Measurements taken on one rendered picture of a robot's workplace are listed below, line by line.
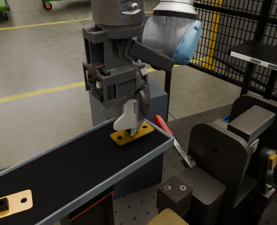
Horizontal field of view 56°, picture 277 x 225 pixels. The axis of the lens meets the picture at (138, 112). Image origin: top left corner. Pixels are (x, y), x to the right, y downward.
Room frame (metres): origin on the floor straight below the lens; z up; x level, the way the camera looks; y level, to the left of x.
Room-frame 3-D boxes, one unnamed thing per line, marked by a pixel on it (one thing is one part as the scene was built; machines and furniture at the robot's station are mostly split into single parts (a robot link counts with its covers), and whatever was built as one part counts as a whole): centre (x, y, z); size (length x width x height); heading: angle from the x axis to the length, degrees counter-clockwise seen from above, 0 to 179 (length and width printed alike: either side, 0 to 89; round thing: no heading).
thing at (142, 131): (0.40, 0.01, 1.18); 0.08 x 0.04 x 0.01; 125
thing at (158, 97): (0.73, 0.04, 0.90); 0.20 x 0.20 x 0.40; 25
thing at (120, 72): (0.38, 0.03, 1.34); 0.09 x 0.08 x 0.12; 125
